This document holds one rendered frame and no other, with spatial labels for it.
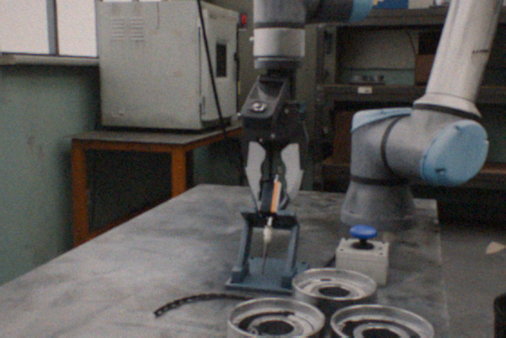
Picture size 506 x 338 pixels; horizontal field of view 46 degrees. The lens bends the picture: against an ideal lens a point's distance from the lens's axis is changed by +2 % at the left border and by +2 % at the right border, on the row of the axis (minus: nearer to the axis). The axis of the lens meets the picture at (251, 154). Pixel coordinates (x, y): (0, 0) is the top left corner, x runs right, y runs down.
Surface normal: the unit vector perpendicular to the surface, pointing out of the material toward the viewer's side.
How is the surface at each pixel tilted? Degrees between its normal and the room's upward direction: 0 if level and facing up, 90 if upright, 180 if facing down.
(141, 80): 90
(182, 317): 0
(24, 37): 90
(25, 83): 90
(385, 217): 72
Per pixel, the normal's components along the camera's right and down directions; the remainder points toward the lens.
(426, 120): -0.63, -0.18
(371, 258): -0.28, 0.14
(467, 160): 0.47, 0.26
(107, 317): 0.01, -0.99
